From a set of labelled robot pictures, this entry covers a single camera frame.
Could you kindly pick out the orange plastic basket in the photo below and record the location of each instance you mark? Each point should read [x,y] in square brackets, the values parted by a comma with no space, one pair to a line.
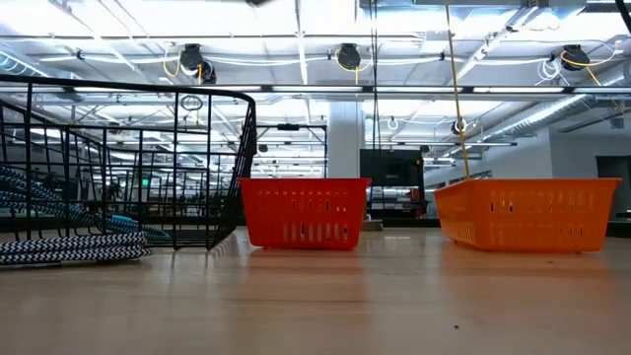
[473,212]

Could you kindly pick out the teal and grey tools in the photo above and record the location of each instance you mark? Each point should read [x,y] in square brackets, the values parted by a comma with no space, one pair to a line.
[74,249]

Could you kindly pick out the white square pillar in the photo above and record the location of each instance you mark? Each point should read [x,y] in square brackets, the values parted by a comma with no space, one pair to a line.
[345,143]

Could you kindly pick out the red plastic basket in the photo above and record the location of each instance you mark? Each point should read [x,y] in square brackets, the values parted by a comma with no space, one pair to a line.
[256,212]

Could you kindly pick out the round metal weight stand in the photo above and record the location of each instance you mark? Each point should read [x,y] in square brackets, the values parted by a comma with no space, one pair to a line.
[372,226]

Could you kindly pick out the black background station frame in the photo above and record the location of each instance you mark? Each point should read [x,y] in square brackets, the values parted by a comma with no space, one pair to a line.
[288,127]

